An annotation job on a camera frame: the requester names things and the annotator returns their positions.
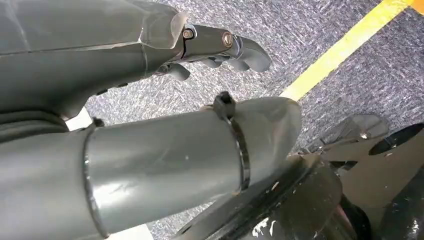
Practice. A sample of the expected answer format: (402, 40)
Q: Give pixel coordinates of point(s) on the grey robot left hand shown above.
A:
(149, 165)

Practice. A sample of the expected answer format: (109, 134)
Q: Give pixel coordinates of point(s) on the yellow floor tape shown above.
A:
(344, 46)

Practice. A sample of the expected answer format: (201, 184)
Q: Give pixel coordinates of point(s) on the ribbed grey left arm sleeve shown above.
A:
(30, 127)

